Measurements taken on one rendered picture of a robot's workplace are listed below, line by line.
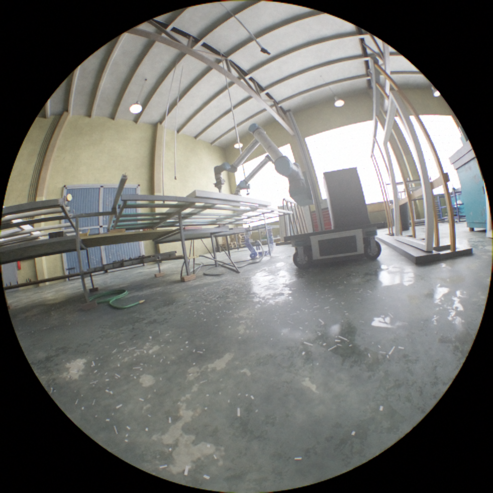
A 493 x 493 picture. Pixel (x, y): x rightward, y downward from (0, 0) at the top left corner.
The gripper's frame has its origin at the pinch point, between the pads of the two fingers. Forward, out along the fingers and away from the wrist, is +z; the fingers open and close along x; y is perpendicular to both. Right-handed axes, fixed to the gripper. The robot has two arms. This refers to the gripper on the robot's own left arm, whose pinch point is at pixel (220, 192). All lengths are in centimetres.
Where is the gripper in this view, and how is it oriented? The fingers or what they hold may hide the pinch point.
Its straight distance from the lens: 193.6
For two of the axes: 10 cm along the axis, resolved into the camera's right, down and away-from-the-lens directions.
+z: 1.6, 9.9, 0.3
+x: 7.6, -1.0, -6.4
